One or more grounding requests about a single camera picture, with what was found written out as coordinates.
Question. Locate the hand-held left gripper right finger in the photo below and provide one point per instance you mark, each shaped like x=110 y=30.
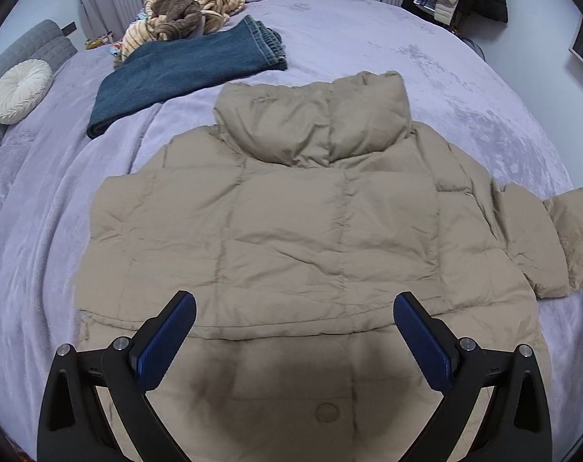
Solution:
x=424 y=346

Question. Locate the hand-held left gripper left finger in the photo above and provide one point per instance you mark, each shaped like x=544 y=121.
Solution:
x=169 y=341

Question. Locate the beige puffer jacket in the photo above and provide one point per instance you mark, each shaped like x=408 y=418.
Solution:
x=291 y=231

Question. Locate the blue denim jeans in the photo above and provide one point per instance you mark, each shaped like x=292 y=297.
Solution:
x=176 y=72

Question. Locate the round white cushion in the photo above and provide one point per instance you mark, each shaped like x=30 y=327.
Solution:
x=19 y=90

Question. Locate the lavender fleece blanket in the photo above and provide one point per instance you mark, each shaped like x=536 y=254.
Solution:
x=368 y=33

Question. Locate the grey quilted headboard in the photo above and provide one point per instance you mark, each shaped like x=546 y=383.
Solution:
x=17 y=50

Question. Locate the tan striped plush garment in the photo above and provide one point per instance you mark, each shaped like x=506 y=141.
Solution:
x=214 y=0

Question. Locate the black wall socket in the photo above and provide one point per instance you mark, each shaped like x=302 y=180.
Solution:
x=70 y=27

